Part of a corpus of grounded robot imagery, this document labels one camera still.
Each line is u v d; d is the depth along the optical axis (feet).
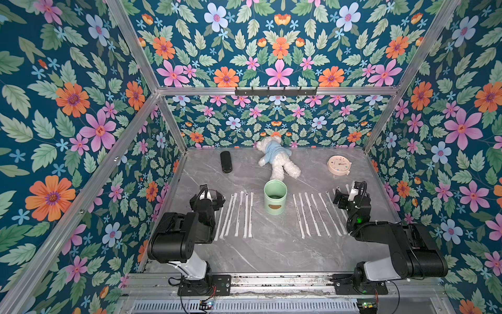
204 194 2.57
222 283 2.42
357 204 2.27
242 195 3.24
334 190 3.26
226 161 3.65
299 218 2.98
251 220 2.98
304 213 3.05
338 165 3.61
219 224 2.92
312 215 3.04
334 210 3.06
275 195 3.11
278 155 3.43
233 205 3.14
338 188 3.33
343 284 2.41
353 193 2.67
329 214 3.05
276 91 3.05
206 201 2.55
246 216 3.03
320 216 3.03
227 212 3.06
